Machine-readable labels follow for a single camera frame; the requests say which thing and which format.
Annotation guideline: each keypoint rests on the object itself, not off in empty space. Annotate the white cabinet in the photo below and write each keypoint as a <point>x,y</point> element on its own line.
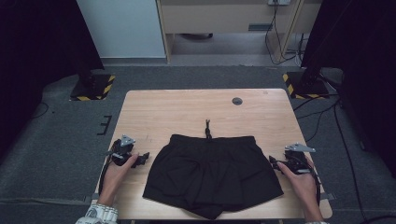
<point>124,28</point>

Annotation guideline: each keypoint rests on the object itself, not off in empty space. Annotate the round grey table grommet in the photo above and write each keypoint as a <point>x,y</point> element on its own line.
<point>237,101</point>

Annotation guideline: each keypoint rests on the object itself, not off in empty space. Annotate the white power strip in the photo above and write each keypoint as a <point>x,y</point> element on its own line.
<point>278,2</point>

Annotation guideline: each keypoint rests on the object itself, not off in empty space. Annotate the black stand pole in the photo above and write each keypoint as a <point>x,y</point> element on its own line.
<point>87,79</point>
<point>311,74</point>

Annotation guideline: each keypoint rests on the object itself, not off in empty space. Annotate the person's right hand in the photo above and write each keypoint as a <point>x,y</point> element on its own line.
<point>300,186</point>

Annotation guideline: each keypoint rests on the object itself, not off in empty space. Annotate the grey desk label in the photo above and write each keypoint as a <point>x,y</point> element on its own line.
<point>260,27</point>

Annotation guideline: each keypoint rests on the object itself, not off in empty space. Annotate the black curtain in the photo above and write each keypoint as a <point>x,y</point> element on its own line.
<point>364,62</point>
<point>40,46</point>

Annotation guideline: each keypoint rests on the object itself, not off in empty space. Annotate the striped black stand base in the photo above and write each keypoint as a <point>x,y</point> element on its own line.
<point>306,90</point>
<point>99,90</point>

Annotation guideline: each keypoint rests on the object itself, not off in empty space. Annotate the light wooden desk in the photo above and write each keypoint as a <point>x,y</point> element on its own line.
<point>218,18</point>

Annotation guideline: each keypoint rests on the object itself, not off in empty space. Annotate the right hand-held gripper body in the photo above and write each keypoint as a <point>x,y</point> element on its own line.
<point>297,158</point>

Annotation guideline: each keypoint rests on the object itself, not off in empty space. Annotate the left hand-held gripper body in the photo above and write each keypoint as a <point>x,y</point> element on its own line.
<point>120,154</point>

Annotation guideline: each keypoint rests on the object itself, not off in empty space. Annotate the person's left hand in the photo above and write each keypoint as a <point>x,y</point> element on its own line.
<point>115,177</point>

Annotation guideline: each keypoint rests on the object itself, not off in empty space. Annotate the black pants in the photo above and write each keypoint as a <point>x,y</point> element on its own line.
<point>211,174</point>

